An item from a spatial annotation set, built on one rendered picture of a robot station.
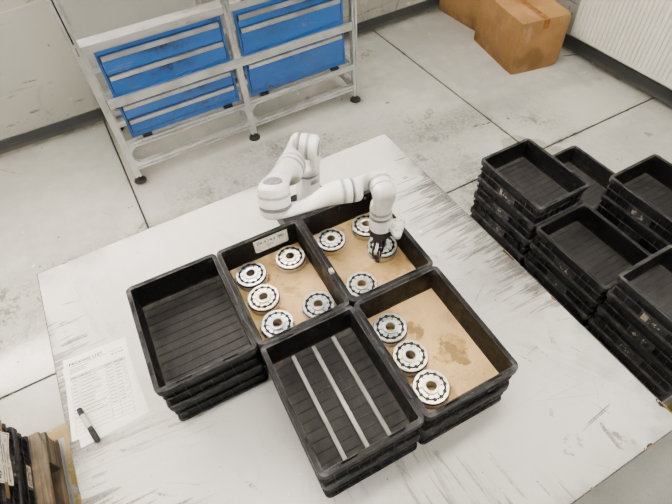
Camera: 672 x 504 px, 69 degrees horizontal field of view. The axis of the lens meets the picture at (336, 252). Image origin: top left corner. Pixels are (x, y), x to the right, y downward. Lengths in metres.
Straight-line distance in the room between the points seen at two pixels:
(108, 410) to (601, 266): 2.04
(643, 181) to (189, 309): 2.13
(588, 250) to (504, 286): 0.74
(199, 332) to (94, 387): 0.40
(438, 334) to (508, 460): 0.39
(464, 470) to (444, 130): 2.55
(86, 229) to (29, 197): 0.57
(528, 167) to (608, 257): 0.57
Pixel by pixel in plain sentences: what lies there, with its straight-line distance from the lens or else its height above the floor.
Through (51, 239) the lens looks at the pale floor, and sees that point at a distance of 3.44.
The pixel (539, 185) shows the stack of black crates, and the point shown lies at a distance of 2.56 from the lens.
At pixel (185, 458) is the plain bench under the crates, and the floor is 0.70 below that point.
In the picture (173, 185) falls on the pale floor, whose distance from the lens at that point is 3.42.
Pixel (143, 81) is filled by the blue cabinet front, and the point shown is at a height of 0.64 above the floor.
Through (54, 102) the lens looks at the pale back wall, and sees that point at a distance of 4.16.
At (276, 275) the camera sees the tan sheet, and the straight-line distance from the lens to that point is 1.68.
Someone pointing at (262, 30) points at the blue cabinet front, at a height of 0.72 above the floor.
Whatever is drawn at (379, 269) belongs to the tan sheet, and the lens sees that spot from 1.67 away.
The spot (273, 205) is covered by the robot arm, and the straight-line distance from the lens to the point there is 1.36.
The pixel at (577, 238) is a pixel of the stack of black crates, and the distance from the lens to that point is 2.53.
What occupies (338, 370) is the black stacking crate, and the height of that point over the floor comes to 0.83.
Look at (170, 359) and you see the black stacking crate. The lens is 1.61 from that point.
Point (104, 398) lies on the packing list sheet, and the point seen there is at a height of 0.70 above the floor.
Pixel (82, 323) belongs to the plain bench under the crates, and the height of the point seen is 0.70.
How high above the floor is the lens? 2.17
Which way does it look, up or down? 51 degrees down
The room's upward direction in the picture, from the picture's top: 5 degrees counter-clockwise
